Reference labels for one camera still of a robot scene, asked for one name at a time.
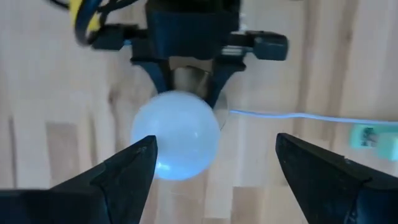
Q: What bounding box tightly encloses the white lamp cable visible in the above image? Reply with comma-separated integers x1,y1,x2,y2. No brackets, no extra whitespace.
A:
229,108,398,126

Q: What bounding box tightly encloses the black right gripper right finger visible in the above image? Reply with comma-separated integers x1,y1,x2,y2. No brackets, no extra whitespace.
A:
275,132,398,224

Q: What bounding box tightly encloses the white lightbulb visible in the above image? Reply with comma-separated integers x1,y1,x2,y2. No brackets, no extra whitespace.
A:
130,90,221,182

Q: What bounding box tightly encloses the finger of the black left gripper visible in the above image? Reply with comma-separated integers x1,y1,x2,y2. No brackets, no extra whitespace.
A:
205,60,247,109
132,58,172,94

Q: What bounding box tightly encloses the metal lamp socket base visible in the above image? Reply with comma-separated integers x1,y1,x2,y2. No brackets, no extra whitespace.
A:
155,65,229,130

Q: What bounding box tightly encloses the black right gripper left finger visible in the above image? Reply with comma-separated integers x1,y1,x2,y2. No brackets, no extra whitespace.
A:
0,134,159,224

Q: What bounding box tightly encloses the black cable with yellow tag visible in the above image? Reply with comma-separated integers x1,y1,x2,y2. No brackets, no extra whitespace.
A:
46,0,141,47

